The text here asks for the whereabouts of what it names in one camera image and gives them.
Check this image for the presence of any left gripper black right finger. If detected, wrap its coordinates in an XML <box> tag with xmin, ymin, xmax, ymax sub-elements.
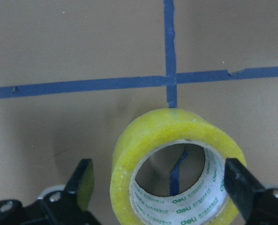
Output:
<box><xmin>224</xmin><ymin>158</ymin><xmax>278</xmax><ymax>225</ymax></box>

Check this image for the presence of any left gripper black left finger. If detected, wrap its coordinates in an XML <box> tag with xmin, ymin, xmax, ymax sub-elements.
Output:
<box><xmin>0</xmin><ymin>159</ymin><xmax>99</xmax><ymax>225</ymax></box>

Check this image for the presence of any yellow tape roll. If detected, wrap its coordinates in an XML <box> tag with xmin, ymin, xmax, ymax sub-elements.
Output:
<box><xmin>110</xmin><ymin>108</ymin><xmax>246</xmax><ymax>225</ymax></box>

